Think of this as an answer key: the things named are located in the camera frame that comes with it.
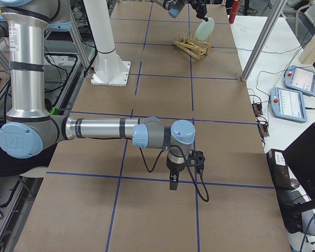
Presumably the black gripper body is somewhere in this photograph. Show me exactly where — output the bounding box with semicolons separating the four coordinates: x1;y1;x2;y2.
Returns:
166;158;185;176
191;0;207;18

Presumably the light green ceramic plate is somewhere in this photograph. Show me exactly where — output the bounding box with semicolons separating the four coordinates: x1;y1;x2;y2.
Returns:
195;17;215;41

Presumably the wooden dish rack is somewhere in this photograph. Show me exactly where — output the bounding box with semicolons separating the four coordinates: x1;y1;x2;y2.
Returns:
173;30;211;60

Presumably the red cylinder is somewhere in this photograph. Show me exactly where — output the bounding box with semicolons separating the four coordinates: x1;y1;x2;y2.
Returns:
229;0;240;24

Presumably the brown paper table cover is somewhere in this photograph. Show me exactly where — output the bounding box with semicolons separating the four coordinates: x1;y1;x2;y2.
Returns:
13;3;295;252

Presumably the orange black connector block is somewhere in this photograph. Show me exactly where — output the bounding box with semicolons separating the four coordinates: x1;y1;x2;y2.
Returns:
252;102;263;117
257;120;269;138

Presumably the black box device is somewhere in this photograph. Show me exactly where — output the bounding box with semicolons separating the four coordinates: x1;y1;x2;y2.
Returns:
266;149;294;190

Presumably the far teach pendant tablet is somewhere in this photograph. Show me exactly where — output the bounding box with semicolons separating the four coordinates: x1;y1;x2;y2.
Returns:
284;65;315;96

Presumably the teach pendant tablet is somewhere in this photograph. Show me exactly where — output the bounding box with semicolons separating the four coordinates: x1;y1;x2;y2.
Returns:
270;87;307;123
284;65;315;96

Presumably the near teach pendant tablet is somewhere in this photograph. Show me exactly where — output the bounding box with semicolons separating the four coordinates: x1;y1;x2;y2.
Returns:
270;87;307;123

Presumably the black laptop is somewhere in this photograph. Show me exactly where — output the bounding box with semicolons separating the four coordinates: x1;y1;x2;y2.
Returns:
283;122;315;199

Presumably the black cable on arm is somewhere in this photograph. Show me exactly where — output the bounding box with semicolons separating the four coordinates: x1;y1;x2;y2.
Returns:
139;144;209;203

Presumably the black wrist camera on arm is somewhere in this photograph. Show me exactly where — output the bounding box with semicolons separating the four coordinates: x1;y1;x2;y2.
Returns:
187;150;205;175

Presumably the aluminium frame post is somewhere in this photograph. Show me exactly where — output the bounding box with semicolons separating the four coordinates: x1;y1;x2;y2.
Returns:
241;0;287;82

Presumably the white pedestal column with base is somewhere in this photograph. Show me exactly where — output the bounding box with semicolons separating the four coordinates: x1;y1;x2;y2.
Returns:
84;0;131;87

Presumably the green handled tool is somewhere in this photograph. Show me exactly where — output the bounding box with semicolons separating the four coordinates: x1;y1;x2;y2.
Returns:
49;107;71;116

